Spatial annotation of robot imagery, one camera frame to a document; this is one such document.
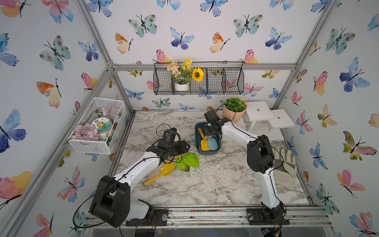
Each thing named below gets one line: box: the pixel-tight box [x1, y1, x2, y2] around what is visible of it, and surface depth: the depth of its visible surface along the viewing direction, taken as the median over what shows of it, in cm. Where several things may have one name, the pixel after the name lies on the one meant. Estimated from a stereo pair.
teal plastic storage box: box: [194, 121, 222, 156], surface depth 100 cm
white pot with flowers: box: [166, 58, 205, 92], surface depth 86 cm
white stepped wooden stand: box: [242, 101, 296, 140], surface depth 95 cm
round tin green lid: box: [91, 117, 112, 134], surface depth 67 cm
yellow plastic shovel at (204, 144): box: [197, 127, 210, 152], surface depth 100 cm
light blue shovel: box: [207, 137, 219, 151], surface depth 101 cm
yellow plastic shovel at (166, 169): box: [143, 162, 176, 187], surface depth 91 cm
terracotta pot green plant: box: [223, 96, 248, 124], surface depth 87 cm
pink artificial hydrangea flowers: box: [70, 122, 100, 141], surface depth 61 cm
